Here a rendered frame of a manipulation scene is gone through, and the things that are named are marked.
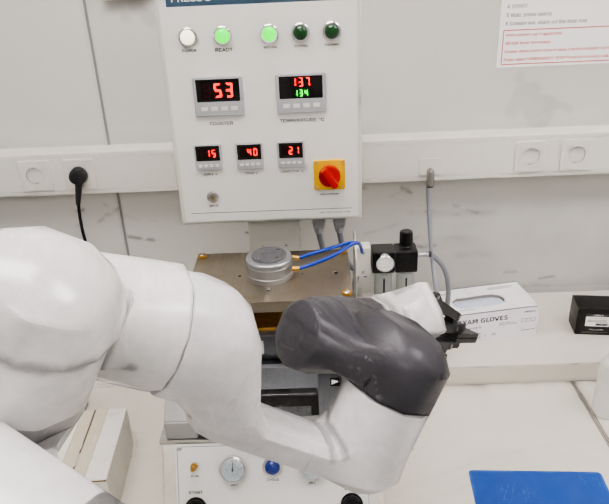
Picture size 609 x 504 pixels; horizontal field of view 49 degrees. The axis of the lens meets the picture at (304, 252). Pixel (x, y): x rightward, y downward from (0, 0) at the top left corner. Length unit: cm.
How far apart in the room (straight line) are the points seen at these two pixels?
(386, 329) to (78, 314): 36
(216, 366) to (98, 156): 105
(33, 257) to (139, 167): 113
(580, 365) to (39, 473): 126
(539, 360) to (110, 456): 87
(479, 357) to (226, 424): 94
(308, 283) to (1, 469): 77
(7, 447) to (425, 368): 41
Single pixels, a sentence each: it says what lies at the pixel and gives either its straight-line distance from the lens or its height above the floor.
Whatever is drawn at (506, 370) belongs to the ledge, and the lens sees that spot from 147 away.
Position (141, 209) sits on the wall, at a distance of 162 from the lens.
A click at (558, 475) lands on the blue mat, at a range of 130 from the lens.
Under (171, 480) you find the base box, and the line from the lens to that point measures 110.
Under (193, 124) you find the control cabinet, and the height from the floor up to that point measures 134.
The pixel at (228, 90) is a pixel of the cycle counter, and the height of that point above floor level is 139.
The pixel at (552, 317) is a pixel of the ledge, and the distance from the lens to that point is 165.
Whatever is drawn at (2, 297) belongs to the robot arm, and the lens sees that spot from 39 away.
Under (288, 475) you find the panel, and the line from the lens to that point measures 107.
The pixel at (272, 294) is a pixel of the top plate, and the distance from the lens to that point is 105.
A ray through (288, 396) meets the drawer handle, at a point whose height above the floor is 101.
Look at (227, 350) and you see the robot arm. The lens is 55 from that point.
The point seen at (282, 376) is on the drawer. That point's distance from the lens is 107.
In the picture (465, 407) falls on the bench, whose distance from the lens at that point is 141.
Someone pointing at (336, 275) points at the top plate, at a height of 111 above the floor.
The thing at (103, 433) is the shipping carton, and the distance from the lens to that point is 127.
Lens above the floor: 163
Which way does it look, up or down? 26 degrees down
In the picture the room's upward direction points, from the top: 3 degrees counter-clockwise
